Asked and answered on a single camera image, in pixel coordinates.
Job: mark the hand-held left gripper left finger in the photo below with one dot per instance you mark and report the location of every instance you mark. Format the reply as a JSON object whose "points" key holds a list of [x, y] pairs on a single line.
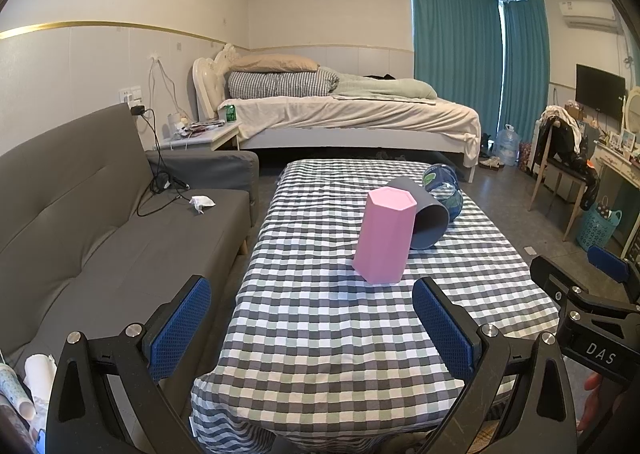
{"points": [[180, 329]]}

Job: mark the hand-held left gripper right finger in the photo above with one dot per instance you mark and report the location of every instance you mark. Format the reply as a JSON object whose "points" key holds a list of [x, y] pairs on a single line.
{"points": [[442, 329]]}

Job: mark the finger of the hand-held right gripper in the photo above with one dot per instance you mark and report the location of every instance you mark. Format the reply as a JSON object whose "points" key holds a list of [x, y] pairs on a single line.
{"points": [[607, 265], [555, 279]]}

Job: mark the pink hexagonal cup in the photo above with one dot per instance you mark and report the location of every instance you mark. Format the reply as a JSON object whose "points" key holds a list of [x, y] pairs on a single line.
{"points": [[382, 239]]}

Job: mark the grey cup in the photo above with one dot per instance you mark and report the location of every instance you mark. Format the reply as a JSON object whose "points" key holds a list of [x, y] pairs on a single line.
{"points": [[430, 224]]}

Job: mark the clear blue-green cup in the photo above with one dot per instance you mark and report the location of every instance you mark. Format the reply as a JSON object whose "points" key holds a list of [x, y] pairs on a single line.
{"points": [[445, 194]]}

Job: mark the person's right hand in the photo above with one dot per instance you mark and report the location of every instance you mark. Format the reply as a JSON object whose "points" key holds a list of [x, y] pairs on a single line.
{"points": [[592, 384]]}

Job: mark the blue laundry basket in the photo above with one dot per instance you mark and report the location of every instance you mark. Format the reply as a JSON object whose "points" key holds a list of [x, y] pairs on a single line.
{"points": [[597, 229]]}

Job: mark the wooden chair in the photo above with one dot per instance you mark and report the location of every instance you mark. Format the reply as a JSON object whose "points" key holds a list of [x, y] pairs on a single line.
{"points": [[562, 174]]}

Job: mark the white dressing table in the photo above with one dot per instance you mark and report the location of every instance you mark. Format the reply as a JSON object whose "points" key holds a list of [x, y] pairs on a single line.
{"points": [[617, 159]]}

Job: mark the checked tablecloth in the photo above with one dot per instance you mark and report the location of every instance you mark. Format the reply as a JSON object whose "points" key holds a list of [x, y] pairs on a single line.
{"points": [[325, 324]]}

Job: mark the grey sofa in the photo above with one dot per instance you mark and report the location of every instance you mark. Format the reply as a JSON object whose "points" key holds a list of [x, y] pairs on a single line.
{"points": [[100, 234]]}

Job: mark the red gift bag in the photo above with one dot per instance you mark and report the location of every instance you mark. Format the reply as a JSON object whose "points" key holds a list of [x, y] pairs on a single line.
{"points": [[526, 155]]}

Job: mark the crumpled white tissue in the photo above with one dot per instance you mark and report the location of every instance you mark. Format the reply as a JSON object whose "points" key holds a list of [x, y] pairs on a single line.
{"points": [[201, 203]]}

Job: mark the white shoes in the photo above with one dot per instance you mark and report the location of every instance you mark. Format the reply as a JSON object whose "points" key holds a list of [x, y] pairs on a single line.
{"points": [[490, 163]]}

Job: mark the black jacket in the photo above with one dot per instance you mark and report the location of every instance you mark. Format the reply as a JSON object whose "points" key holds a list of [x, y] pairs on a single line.
{"points": [[562, 139]]}

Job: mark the large water bottle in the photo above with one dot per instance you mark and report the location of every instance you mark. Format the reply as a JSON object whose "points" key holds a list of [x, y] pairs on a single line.
{"points": [[507, 147]]}

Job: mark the white jacket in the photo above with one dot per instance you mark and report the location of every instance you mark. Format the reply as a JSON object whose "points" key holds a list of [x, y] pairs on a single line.
{"points": [[575, 127]]}

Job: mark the white paper roll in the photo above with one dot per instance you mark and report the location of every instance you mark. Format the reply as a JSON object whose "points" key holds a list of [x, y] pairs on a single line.
{"points": [[40, 379]]}

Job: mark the oval mirror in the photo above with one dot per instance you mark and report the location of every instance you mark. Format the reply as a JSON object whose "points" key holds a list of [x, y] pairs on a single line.
{"points": [[634, 109]]}

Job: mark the patterned paper roll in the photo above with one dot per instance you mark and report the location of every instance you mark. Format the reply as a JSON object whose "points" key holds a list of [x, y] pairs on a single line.
{"points": [[15, 391]]}

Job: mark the black television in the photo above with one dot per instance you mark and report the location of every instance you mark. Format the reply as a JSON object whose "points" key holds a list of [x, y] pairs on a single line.
{"points": [[600, 88]]}

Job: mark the white nightstand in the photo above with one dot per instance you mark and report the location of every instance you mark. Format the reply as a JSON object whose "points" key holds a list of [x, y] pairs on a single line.
{"points": [[210, 137]]}

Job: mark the narrow teal curtain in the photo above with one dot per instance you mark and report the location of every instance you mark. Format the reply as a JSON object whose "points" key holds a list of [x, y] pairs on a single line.
{"points": [[525, 69]]}

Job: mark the green can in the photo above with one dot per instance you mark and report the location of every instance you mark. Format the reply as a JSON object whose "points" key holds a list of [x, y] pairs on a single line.
{"points": [[230, 113]]}

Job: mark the beige bed sheet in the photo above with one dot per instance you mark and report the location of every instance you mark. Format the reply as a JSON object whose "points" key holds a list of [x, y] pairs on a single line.
{"points": [[350, 114]]}

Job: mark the wide teal curtain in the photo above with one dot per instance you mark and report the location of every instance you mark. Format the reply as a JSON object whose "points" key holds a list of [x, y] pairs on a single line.
{"points": [[455, 54]]}

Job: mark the pale green blanket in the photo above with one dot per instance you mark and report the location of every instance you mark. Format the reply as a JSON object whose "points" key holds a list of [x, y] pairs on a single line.
{"points": [[385, 88]]}

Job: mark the white bed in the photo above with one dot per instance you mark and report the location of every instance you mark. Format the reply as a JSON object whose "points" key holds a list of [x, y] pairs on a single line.
{"points": [[207, 79]]}

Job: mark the white air conditioner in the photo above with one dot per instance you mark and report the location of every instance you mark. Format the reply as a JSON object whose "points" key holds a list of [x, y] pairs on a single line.
{"points": [[590, 14]]}

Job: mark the dark clothing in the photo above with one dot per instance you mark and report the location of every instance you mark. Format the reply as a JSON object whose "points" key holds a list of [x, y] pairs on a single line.
{"points": [[381, 77]]}

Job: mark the striped grey quilt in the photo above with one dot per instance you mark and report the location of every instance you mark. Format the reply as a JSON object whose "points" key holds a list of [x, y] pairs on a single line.
{"points": [[280, 83]]}

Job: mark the beige pillow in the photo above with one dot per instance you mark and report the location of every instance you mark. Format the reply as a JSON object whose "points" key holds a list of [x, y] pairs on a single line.
{"points": [[272, 63]]}

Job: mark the white wall socket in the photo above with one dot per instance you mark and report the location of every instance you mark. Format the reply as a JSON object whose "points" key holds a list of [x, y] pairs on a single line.
{"points": [[131, 95]]}

